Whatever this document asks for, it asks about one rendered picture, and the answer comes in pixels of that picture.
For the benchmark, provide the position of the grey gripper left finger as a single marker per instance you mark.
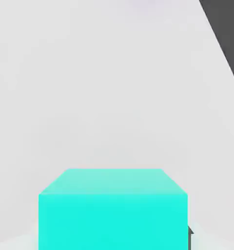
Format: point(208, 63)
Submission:
point(29, 243)

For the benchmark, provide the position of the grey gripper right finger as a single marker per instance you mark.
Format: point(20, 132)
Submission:
point(190, 239)

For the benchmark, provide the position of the small cyan cube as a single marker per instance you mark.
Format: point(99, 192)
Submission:
point(113, 214)

